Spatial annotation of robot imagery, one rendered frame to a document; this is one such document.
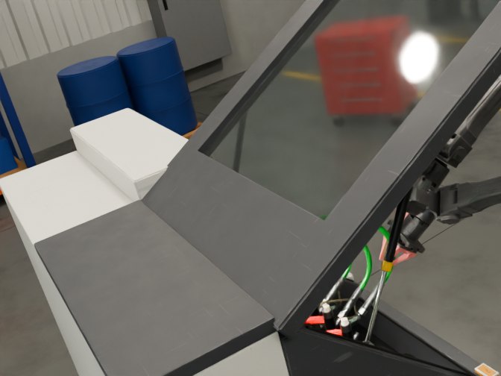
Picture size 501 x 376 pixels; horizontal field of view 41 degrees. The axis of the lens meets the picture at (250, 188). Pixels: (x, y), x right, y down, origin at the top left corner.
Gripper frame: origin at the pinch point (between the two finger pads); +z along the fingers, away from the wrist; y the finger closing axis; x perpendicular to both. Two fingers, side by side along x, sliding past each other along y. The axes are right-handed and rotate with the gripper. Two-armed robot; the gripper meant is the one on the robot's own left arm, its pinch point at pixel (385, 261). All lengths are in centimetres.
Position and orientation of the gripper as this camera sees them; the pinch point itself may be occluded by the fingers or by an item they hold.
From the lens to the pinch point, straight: 172.9
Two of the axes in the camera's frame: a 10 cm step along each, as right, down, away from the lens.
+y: 3.0, 5.3, -8.0
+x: 7.9, 3.3, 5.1
